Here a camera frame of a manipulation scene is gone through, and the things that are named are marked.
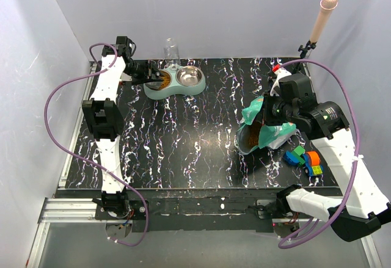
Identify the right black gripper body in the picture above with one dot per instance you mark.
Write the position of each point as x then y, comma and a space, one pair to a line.
276, 112

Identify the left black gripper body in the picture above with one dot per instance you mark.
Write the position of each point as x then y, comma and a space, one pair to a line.
143, 72

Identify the grey food scoop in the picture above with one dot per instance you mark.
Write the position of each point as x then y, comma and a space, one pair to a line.
155, 82

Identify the teal dog food bag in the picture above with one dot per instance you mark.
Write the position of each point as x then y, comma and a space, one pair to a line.
271, 137

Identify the teal double pet bowl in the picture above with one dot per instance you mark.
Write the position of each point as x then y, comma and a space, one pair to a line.
187, 80

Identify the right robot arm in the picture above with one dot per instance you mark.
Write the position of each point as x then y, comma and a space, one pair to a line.
291, 99

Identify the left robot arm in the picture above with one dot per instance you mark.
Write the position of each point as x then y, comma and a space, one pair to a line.
106, 123

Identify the brown pet food kibble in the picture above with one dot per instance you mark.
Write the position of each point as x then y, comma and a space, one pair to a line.
251, 135

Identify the clear water bottle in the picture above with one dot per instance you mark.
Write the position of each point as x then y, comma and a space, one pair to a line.
171, 53

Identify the green blue toy car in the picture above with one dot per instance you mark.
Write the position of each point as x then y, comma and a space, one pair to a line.
295, 157

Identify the orange blue toy car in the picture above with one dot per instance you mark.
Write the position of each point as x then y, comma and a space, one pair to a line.
312, 163

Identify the pink microphone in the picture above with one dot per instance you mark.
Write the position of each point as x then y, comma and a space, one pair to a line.
326, 8

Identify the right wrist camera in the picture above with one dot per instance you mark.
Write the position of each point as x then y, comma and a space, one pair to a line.
278, 72

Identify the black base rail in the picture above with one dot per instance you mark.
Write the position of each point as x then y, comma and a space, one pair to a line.
203, 209

